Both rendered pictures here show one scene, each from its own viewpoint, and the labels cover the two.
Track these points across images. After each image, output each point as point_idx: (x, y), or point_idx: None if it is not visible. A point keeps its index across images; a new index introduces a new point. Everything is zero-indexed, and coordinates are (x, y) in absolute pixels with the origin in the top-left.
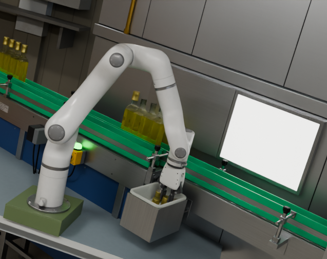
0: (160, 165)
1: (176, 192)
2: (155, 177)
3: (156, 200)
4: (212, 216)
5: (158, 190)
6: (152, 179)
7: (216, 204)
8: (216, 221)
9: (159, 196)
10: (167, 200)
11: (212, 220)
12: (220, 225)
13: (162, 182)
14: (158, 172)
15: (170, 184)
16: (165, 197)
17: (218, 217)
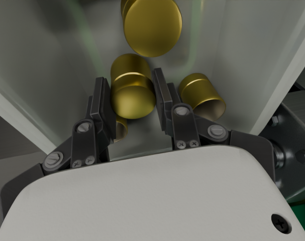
0: (299, 206)
1: (43, 168)
2: (281, 154)
3: (129, 5)
4: (23, 171)
5: (214, 114)
6: (291, 132)
7: (1, 221)
8: (10, 167)
9: (188, 96)
10: (101, 84)
11: (26, 160)
12: None
13: (198, 158)
14: (288, 179)
15: (89, 208)
16: (132, 95)
17: None
